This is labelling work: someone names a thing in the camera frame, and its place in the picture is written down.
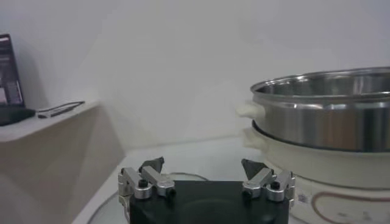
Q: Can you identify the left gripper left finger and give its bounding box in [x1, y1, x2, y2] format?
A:
[118, 156, 177, 223]

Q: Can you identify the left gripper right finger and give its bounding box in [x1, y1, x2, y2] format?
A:
[241, 158, 297, 208]

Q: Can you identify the round glass pot lid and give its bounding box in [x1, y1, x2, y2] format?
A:
[87, 172, 211, 224]

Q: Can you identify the steel steamer pot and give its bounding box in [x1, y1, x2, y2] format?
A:
[242, 121, 390, 224]

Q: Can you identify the stainless steel steamer basket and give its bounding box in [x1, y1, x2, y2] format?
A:
[236, 66, 390, 153]

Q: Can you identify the white side table with mouse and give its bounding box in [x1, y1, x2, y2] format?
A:
[0, 100, 126, 224]

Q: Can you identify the grey usb hub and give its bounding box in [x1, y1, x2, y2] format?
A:
[37, 105, 76, 119]

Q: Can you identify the black laptop with mouse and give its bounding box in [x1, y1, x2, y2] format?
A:
[0, 33, 36, 127]

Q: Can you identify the black usb hub cable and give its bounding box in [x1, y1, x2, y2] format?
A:
[36, 100, 86, 114]

